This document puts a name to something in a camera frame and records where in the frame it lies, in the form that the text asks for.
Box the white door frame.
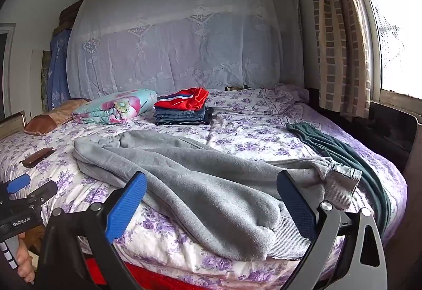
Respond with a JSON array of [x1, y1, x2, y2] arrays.
[[0, 23, 16, 120]]

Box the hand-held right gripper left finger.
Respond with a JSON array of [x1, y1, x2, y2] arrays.
[[35, 171, 148, 290]]

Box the person's left hand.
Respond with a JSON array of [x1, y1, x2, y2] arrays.
[[15, 232, 37, 284]]

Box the checked beige curtain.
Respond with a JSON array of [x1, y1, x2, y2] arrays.
[[308, 0, 383, 119]]

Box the blue printed cloth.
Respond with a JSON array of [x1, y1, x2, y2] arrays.
[[47, 29, 72, 111]]

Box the dark green pants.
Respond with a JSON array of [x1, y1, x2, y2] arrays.
[[286, 123, 392, 238]]

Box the window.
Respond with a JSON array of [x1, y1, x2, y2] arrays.
[[349, 0, 422, 106]]

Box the wooden frame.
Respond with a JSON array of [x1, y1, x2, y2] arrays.
[[0, 110, 27, 139]]

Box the folded blue jeans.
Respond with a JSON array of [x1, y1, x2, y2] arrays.
[[154, 107, 205, 122]]

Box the folded red garment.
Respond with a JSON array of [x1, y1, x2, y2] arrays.
[[154, 87, 209, 111]]

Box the folded dark navy pants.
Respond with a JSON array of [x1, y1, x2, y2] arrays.
[[156, 107, 214, 127]]

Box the grey knitted sweater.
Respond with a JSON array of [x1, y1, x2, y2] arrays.
[[73, 130, 362, 261]]

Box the purple floral bed sheet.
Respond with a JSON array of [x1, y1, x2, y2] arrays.
[[0, 84, 407, 290]]

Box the folded floral quilt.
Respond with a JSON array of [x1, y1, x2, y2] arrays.
[[72, 89, 158, 125]]

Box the dark cabinet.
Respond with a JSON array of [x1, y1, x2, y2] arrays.
[[367, 100, 422, 178]]

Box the brown storage box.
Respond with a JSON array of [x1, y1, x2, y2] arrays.
[[59, 0, 85, 31]]

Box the red cloth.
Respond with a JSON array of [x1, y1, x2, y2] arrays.
[[84, 257, 212, 290]]

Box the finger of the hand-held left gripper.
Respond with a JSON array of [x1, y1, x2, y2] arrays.
[[28, 181, 58, 207], [6, 174, 32, 194]]

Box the brown leather case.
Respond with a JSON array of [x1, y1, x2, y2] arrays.
[[20, 147, 55, 168]]

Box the brown pillow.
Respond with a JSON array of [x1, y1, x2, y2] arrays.
[[24, 98, 89, 136]]

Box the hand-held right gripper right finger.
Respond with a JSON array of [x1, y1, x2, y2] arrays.
[[276, 170, 388, 290]]

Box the white lace cover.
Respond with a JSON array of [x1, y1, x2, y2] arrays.
[[66, 0, 305, 100]]

